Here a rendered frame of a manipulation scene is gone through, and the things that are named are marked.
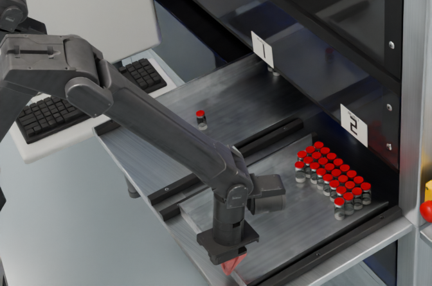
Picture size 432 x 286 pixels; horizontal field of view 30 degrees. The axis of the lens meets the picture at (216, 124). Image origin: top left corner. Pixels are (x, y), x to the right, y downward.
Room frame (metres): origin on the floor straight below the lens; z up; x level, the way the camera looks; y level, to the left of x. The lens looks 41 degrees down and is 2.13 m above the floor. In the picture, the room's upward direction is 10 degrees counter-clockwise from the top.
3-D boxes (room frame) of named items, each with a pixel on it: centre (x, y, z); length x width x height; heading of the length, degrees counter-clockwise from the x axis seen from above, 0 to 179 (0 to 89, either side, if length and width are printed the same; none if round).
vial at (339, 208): (1.09, -0.22, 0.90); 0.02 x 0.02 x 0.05
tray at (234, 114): (1.48, -0.05, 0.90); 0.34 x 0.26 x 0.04; 114
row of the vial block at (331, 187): (1.17, -0.20, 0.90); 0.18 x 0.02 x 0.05; 25
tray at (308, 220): (1.13, -0.10, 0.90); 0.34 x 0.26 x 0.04; 115
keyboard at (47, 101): (1.71, 0.32, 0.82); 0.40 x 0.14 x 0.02; 111
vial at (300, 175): (1.21, -0.16, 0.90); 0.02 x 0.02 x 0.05
